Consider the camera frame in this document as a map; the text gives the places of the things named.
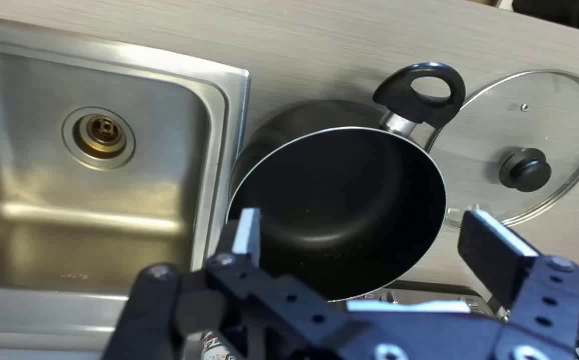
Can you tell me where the stainless steel double sink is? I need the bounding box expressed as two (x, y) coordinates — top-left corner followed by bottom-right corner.
(0, 11), (254, 360)

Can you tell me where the black cooking pot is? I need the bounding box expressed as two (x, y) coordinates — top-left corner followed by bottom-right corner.
(224, 59), (467, 303)

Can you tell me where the brass sink drain strainer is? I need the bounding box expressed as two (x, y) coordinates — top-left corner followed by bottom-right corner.
(59, 104), (138, 172)

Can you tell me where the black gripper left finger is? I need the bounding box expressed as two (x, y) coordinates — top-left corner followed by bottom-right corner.
(104, 206), (372, 360)

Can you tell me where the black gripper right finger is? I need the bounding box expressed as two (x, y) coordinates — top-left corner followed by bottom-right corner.
(457, 207), (579, 360)

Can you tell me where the glass lid with black knob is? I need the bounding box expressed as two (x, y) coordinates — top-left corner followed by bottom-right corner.
(426, 67), (579, 227)

